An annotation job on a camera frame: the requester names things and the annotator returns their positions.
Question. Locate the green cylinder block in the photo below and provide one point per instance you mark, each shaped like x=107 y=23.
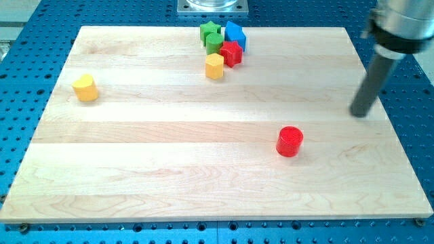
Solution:
x=213 y=43

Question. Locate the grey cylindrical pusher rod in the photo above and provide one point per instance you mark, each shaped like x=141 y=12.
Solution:
x=378 y=73

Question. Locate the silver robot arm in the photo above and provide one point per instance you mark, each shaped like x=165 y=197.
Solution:
x=400 y=27

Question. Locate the red cylinder block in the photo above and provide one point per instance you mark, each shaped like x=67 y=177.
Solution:
x=289 y=141

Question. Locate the blue perforated table plate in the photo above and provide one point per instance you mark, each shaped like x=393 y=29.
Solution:
x=34 y=62

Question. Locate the red star block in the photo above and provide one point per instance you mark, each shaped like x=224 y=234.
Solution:
x=232 y=53

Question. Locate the yellow heart block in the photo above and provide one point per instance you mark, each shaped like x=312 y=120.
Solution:
x=85 y=88

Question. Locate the yellow hexagon block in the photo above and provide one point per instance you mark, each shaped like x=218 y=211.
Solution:
x=214 y=66

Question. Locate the blue pentagon block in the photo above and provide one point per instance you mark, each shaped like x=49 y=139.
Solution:
x=234 y=32

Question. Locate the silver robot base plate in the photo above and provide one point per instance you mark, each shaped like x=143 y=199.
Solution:
x=212 y=7

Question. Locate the green star block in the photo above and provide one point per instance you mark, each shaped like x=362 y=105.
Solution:
x=208 y=28

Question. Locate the light wooden board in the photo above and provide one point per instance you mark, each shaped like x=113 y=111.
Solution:
x=162 y=142

